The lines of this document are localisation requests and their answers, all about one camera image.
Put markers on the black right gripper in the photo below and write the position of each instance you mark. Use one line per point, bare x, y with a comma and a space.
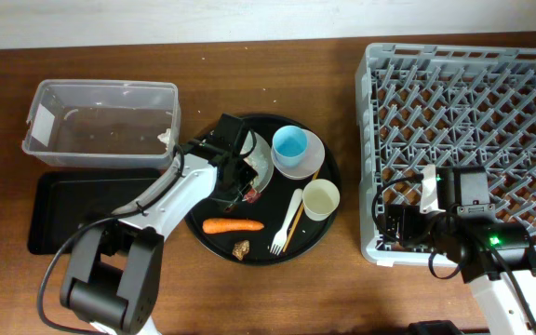
407, 234

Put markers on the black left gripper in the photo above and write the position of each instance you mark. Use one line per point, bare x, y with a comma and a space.
228, 200

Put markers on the red snack wrapper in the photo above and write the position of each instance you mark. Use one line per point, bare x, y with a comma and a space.
252, 196

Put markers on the grey plate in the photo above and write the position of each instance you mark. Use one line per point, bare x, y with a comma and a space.
260, 159

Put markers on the blue plastic cup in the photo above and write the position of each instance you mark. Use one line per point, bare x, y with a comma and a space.
290, 145

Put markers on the white bowl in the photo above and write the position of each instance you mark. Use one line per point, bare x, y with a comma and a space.
309, 165

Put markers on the cream paper cup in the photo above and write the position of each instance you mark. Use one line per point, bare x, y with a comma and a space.
320, 198

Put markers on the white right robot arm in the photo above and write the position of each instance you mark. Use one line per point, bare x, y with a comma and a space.
496, 260

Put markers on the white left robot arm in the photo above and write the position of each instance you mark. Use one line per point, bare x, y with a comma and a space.
113, 277

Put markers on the grey dishwasher rack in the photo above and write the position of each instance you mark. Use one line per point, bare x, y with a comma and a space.
448, 106

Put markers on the clear plastic waste bin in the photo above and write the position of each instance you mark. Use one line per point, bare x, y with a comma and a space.
87, 123

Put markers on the orange carrot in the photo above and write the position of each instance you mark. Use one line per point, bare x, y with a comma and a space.
222, 225

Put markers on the round black serving tray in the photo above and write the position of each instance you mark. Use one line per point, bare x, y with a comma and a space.
270, 210

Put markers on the brown food scrap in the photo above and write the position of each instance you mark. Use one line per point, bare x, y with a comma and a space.
241, 249

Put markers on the crumpled white tissue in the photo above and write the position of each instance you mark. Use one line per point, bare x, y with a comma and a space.
165, 138

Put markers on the white plastic fork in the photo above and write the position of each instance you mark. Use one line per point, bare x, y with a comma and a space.
281, 236

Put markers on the wooden chopstick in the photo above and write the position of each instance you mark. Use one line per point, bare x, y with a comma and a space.
297, 218

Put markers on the black rectangular tray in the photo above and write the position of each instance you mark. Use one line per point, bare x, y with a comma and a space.
66, 200

